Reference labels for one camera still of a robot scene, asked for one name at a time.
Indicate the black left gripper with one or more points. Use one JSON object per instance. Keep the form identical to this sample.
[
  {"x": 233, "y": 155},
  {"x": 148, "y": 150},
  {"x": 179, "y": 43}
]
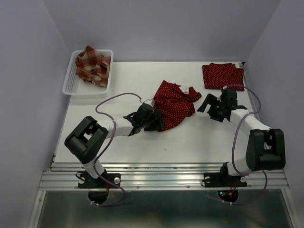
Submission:
[{"x": 157, "y": 124}]

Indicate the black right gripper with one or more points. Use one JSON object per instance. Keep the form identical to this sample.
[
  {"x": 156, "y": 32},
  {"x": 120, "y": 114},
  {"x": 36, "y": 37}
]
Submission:
[{"x": 210, "y": 99}]

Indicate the red polka dot skirt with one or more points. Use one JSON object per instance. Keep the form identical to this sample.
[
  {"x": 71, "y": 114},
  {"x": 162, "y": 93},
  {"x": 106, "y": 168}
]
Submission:
[
  {"x": 175, "y": 103},
  {"x": 217, "y": 76}
]

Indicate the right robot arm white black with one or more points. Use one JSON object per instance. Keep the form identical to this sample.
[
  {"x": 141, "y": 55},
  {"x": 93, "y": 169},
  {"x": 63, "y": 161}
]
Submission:
[{"x": 265, "y": 147}]

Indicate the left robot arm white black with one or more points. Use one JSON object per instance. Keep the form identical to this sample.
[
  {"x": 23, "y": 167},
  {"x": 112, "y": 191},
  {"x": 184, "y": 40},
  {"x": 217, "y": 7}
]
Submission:
[{"x": 86, "y": 140}]

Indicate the white plastic basket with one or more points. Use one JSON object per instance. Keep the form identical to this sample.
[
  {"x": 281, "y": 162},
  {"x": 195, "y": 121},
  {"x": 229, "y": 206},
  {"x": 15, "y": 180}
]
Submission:
[{"x": 74, "y": 85}]

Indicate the plaid red beige skirt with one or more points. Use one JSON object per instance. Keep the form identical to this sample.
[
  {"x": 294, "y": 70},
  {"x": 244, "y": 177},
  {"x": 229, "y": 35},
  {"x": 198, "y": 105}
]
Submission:
[{"x": 92, "y": 66}]

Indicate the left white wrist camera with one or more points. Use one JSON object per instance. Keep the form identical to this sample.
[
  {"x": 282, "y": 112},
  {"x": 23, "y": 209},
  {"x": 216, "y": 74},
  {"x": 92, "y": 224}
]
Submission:
[{"x": 150, "y": 102}]

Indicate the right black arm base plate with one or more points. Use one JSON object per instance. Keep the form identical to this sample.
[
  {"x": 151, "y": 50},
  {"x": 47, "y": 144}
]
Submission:
[{"x": 216, "y": 180}]

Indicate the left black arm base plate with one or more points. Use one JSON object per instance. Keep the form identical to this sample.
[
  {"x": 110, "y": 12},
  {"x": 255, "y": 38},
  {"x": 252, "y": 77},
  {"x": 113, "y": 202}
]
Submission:
[{"x": 85, "y": 181}]

